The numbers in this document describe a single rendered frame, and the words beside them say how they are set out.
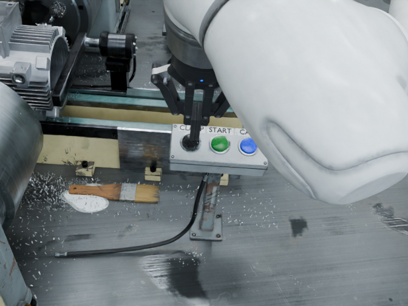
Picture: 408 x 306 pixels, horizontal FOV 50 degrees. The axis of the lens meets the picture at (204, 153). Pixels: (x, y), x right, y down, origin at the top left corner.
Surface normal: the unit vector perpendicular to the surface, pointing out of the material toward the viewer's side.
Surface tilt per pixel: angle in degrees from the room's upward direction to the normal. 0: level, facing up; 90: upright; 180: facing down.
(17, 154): 73
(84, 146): 90
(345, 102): 43
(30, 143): 81
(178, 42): 107
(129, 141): 90
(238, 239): 0
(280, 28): 38
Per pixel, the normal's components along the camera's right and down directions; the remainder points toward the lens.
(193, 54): -0.32, 0.86
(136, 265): 0.08, -0.72
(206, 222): -0.01, 0.70
